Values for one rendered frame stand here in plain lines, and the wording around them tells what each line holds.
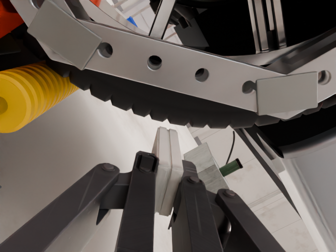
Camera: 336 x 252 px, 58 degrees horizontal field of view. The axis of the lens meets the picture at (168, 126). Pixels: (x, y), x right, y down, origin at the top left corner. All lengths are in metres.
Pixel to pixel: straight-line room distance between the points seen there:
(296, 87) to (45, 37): 0.22
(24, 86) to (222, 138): 8.09
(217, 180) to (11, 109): 3.95
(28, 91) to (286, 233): 9.98
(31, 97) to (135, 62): 0.11
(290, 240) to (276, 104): 10.09
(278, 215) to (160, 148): 9.60
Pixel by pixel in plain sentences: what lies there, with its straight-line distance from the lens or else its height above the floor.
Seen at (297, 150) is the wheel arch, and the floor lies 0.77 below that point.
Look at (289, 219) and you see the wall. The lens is 9.95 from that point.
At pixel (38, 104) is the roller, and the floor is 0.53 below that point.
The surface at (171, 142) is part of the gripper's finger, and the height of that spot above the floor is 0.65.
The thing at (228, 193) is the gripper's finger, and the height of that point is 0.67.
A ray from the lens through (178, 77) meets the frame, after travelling 0.28.
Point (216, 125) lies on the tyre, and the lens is 0.38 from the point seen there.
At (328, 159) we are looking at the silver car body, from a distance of 0.53.
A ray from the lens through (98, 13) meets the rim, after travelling 0.37.
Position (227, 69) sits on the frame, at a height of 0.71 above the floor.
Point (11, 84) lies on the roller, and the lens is 0.32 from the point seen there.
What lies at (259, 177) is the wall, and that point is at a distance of 9.01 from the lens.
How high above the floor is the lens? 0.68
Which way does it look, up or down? 8 degrees down
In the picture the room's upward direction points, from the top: 60 degrees clockwise
